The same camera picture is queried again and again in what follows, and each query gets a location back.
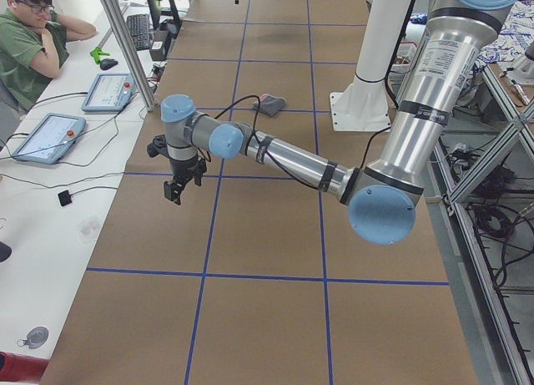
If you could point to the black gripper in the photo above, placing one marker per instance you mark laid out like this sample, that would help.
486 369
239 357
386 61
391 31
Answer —
182 168

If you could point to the pink and grey towel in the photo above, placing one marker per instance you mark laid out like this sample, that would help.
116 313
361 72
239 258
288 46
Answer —
269 104

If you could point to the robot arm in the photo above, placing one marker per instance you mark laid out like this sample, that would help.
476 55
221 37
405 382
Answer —
374 169

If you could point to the black power box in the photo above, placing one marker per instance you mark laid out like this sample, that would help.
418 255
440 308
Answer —
160 45

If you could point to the black keyboard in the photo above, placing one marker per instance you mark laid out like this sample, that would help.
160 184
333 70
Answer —
138 26

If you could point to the far blue teach pendant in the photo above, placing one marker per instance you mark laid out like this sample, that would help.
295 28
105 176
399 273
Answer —
109 93

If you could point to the blue teach pendant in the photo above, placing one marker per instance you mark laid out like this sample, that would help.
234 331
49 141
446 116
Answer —
51 139
109 93

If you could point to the brown paper table cover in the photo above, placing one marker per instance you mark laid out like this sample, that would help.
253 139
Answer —
175 295

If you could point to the small black square device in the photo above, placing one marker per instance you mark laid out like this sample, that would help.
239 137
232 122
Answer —
65 198

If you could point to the near blue teach pendant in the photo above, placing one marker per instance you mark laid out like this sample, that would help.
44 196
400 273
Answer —
51 139

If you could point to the black computer mouse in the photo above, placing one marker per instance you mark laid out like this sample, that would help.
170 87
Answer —
107 63

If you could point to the green clamp tool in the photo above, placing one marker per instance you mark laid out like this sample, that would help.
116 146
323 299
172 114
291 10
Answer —
97 54

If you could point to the person in green shirt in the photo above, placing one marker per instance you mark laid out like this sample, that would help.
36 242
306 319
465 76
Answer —
33 48

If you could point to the round grey metal disc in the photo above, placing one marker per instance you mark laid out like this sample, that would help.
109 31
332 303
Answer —
35 338

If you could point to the blue white patterned cloth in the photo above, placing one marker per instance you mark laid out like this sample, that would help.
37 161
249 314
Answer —
513 49

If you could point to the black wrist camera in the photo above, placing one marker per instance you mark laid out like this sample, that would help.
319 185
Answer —
158 146

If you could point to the aluminium frame post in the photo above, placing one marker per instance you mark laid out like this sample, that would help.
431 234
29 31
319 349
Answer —
120 31

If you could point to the aluminium frame rack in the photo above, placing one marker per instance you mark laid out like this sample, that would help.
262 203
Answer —
483 163

